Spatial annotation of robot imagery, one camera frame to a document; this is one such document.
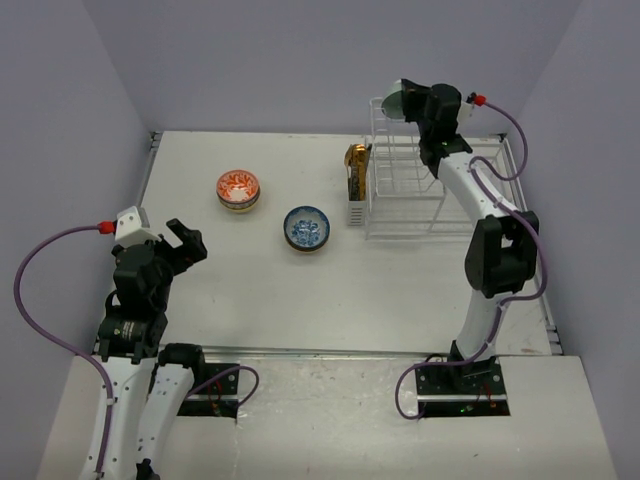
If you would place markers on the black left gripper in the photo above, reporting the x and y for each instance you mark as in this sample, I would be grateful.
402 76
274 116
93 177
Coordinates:
191 249

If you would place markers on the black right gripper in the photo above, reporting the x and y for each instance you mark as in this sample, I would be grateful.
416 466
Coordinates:
413 94

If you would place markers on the teal rim back bowl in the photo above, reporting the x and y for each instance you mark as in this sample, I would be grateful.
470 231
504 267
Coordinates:
391 104

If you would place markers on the blue triangle pattern bowl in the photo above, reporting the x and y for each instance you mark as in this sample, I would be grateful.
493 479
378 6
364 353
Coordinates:
251 200

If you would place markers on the pink rim bowl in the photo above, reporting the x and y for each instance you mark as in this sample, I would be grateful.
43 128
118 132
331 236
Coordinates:
237 185

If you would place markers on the blue floral bowl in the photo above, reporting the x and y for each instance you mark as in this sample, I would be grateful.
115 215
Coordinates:
306 225

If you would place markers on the dark rim bowl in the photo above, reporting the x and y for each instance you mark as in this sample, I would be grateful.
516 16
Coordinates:
309 247

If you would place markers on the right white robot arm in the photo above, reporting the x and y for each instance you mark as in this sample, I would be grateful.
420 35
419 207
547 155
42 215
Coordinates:
502 255

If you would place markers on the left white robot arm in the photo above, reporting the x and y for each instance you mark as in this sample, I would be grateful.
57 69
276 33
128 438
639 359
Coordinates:
146 382

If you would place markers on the gold utensil in holder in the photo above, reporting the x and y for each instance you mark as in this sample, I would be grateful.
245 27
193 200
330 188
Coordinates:
356 161

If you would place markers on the white perforated cutlery holder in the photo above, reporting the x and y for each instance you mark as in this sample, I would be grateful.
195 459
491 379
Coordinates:
356 212

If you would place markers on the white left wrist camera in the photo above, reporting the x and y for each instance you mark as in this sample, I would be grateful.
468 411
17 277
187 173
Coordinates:
133 227

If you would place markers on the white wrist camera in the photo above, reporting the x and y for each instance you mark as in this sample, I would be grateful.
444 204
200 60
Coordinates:
466 108
133 227

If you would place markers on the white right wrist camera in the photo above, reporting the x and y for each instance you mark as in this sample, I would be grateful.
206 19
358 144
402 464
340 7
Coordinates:
466 108

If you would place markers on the aluminium table edge rail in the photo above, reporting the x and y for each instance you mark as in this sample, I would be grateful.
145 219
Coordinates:
155 140

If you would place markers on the white wire dish rack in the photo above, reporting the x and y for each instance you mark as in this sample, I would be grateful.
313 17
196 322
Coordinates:
405 201

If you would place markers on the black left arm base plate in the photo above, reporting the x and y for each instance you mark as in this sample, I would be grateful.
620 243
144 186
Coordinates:
216 400

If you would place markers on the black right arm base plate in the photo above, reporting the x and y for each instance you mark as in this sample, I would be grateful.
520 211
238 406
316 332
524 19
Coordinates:
476 390

